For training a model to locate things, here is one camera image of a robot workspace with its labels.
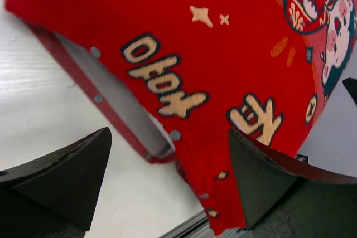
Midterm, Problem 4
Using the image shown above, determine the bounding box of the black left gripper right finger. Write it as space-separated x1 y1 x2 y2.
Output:
228 129 356 237

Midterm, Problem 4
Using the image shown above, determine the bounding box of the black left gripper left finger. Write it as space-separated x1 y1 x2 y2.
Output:
1 127 112 237

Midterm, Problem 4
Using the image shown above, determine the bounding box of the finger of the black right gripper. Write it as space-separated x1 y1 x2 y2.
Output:
342 77 357 105

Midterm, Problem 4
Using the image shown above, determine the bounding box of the white pillow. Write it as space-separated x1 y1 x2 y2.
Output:
56 34 174 159

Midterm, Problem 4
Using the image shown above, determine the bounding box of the red printed pillowcase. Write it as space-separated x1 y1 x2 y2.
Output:
4 0 356 234

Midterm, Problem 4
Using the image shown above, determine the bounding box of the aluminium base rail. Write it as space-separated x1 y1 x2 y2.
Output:
160 211 253 238

